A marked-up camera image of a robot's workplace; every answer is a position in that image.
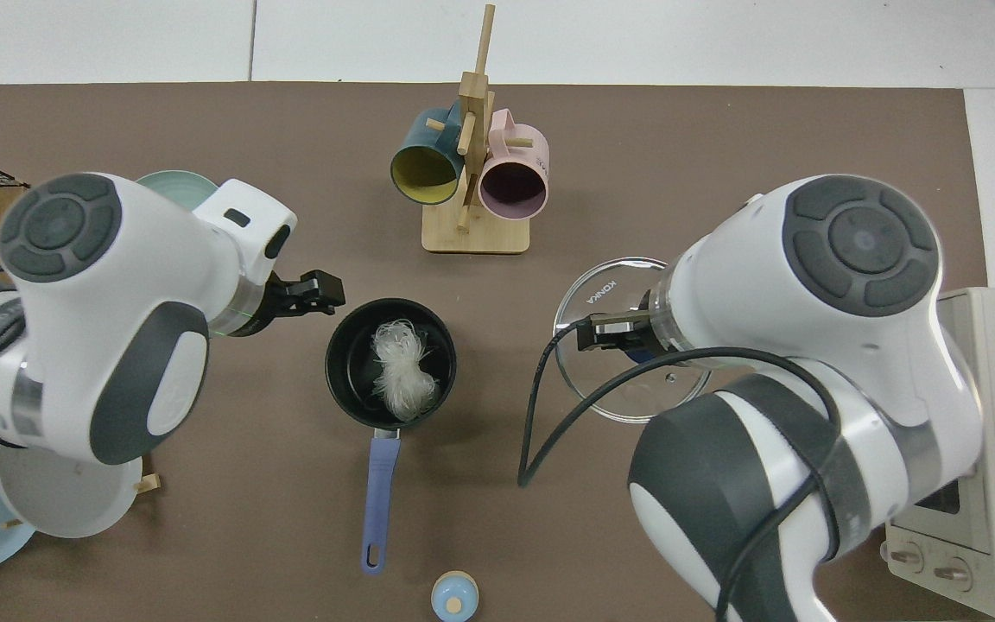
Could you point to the round glass lid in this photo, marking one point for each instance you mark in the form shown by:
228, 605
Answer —
601, 285

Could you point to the white vermicelli bundle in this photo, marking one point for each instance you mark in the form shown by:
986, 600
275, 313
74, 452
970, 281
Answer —
402, 371

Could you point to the teal round plate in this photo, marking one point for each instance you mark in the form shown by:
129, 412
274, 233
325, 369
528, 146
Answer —
178, 183

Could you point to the wooden plate rack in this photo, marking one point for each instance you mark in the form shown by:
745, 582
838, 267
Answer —
148, 484

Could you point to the grey plate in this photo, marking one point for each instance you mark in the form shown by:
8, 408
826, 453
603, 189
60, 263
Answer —
66, 501

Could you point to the wooden cup stand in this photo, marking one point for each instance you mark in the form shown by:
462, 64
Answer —
476, 233

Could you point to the dark blue cup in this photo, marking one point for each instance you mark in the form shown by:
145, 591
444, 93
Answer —
424, 173

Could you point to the pink cup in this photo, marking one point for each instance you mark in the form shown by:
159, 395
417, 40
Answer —
515, 186

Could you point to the brown table cloth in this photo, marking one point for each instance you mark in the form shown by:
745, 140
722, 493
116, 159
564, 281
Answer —
722, 130

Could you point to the small blue round thing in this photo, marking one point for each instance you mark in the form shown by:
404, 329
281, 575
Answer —
454, 596

